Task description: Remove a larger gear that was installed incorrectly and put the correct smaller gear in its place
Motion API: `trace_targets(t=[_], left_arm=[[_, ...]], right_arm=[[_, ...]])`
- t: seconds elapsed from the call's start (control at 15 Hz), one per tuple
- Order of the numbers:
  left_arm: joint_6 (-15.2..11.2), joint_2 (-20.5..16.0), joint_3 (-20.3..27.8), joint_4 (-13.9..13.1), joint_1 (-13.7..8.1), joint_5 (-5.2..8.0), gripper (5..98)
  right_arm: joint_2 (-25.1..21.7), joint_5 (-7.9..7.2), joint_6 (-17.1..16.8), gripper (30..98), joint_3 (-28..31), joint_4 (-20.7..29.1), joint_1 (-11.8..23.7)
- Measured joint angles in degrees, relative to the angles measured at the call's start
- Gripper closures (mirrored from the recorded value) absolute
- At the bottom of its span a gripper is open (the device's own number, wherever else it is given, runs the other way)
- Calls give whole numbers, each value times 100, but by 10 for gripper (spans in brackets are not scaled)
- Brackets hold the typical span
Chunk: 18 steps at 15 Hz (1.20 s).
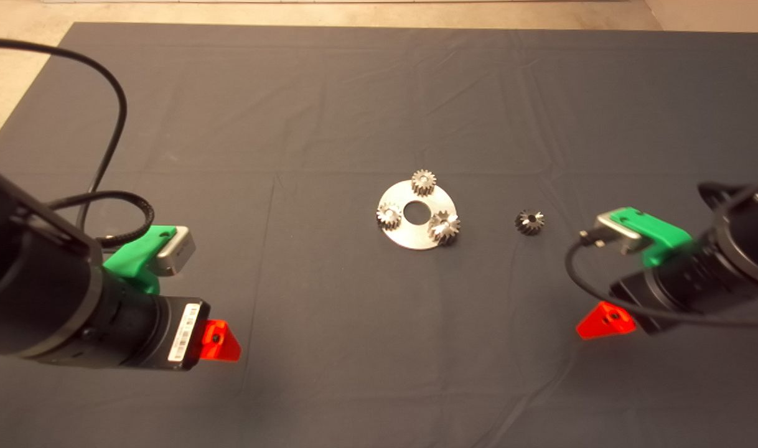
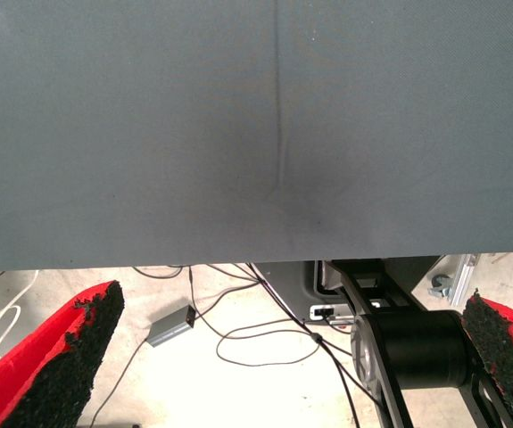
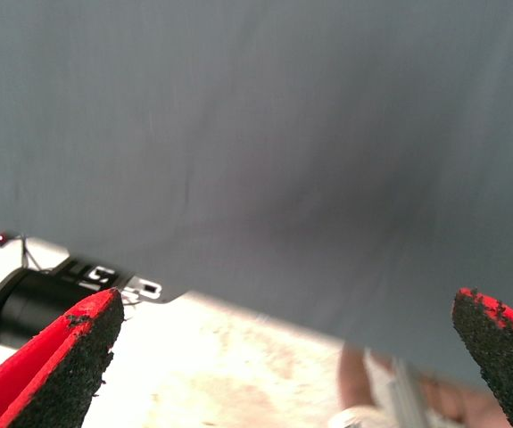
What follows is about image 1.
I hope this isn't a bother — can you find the dark grey table cloth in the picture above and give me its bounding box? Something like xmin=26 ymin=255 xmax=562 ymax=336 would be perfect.
xmin=0 ymin=22 xmax=758 ymax=448

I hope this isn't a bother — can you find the small dark steel gear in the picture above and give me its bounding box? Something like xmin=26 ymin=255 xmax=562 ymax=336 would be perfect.
xmin=515 ymin=209 xmax=546 ymax=237

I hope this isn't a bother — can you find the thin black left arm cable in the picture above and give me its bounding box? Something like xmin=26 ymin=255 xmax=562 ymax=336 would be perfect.
xmin=0 ymin=37 xmax=128 ymax=230

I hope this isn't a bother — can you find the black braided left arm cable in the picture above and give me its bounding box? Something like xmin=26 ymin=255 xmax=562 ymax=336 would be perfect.
xmin=46 ymin=190 xmax=156 ymax=250

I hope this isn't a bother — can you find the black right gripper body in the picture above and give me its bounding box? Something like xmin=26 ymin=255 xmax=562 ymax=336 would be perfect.
xmin=609 ymin=264 xmax=700 ymax=337

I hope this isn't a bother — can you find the silver left camera box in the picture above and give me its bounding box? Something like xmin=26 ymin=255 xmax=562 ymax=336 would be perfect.
xmin=152 ymin=227 xmax=197 ymax=276

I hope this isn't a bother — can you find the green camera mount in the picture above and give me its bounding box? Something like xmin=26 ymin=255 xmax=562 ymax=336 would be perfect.
xmin=609 ymin=207 xmax=693 ymax=268
xmin=103 ymin=225 xmax=177 ymax=294

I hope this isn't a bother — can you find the green right camera mount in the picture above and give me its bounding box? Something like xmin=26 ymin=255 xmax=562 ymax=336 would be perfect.
xmin=609 ymin=207 xmax=693 ymax=268

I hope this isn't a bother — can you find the round metal plate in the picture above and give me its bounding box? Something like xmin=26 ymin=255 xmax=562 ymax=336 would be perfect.
xmin=378 ymin=179 xmax=459 ymax=251

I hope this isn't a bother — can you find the silver camera box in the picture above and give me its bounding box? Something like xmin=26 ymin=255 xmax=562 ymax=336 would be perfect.
xmin=152 ymin=227 xmax=197 ymax=276
xmin=594 ymin=213 xmax=642 ymax=254

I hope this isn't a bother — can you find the silver right camera box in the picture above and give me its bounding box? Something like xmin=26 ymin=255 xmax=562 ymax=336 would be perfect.
xmin=594 ymin=213 xmax=642 ymax=254

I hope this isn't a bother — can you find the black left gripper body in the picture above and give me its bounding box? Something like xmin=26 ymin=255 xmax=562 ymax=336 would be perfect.
xmin=139 ymin=296 xmax=210 ymax=372

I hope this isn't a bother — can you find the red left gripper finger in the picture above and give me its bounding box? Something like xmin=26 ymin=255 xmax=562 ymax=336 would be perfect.
xmin=195 ymin=319 xmax=243 ymax=364

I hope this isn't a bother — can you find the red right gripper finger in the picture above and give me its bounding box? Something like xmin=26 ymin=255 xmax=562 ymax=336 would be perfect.
xmin=576 ymin=301 xmax=637 ymax=340

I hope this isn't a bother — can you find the green left camera mount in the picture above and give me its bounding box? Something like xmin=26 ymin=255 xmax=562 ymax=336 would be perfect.
xmin=103 ymin=225 xmax=177 ymax=294

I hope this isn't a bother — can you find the large steel gear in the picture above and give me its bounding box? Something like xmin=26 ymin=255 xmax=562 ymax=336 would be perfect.
xmin=428 ymin=210 xmax=462 ymax=246

